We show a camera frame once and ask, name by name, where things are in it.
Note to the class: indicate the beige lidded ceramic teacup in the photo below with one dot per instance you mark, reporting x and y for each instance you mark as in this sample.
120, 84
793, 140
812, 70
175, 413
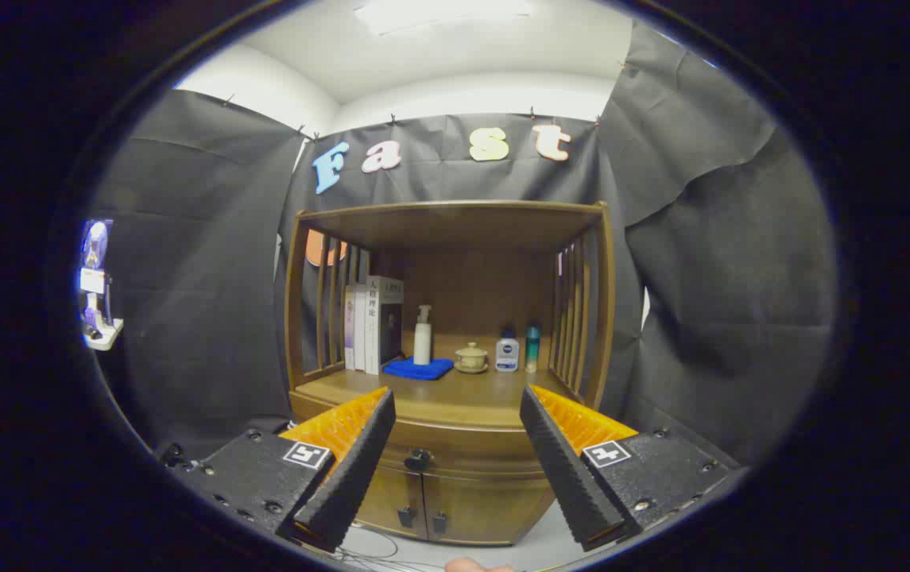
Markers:
471, 357

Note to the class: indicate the teal slim bottle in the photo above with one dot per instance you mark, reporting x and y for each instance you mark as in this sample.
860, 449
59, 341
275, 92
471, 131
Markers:
532, 349

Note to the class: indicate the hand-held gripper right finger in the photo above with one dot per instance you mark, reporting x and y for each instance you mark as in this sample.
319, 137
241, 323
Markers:
562, 469

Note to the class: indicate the white side desk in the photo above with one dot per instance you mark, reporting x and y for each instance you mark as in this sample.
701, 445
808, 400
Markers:
105, 340

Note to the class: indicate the thin pink book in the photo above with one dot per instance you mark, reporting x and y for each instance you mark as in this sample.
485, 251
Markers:
349, 326

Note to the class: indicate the ceiling light panel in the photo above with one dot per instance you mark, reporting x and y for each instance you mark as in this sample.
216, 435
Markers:
439, 16

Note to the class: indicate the wooden cabinet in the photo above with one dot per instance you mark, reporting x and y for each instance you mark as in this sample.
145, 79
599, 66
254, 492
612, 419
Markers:
470, 294

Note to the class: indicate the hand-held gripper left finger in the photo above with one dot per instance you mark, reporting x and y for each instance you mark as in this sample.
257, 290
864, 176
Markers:
355, 469

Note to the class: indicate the white pump bottle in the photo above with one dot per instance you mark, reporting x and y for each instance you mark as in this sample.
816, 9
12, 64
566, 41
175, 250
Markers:
422, 342

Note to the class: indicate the blue folded cloth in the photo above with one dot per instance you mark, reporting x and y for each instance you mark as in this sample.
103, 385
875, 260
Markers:
419, 369

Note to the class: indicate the white lotion bottle blue cap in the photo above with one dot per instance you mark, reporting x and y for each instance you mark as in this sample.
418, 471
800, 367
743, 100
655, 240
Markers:
507, 353

